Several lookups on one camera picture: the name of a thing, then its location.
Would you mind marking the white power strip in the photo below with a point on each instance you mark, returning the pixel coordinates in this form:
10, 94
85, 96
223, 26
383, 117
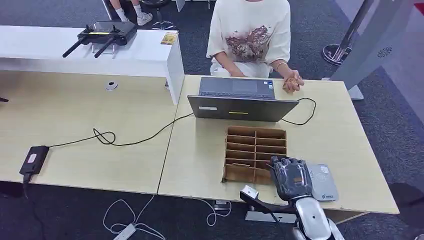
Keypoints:
125, 232

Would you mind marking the grey partition panel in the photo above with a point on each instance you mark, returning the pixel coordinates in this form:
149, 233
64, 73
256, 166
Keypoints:
374, 43

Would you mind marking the grey flat device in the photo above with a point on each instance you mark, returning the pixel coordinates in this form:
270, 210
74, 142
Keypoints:
323, 184

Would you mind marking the white bar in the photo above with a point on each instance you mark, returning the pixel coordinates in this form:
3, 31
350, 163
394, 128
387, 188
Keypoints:
265, 217

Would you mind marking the black plug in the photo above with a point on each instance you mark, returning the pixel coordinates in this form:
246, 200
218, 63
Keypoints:
221, 205

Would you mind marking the white desk shelf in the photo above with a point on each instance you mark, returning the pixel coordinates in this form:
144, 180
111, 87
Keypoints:
82, 56

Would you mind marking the black power adapter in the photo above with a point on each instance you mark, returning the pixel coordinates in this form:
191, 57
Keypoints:
33, 160

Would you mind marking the metal stanchion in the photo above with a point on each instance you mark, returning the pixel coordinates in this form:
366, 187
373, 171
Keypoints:
336, 53

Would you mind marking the office chair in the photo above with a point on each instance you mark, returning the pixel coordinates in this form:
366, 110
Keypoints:
159, 16

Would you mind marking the wooden divided card box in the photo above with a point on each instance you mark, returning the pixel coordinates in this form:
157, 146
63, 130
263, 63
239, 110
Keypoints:
245, 155

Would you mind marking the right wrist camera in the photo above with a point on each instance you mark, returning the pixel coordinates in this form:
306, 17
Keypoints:
250, 192

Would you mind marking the grey laptop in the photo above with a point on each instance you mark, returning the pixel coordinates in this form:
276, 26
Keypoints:
242, 107

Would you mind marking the white round device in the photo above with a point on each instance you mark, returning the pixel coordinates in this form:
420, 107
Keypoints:
111, 86

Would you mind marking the black remote controller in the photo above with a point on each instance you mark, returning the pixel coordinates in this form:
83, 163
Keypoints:
106, 33

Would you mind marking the person's left hand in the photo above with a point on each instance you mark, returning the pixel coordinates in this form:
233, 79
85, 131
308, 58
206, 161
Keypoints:
295, 73

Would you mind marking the yellow card pack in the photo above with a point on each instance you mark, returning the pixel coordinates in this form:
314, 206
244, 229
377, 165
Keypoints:
169, 38

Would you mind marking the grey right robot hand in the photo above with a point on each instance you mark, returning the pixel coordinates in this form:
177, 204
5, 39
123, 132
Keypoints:
291, 179

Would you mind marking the person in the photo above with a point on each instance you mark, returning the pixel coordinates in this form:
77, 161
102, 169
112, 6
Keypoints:
248, 30
144, 17

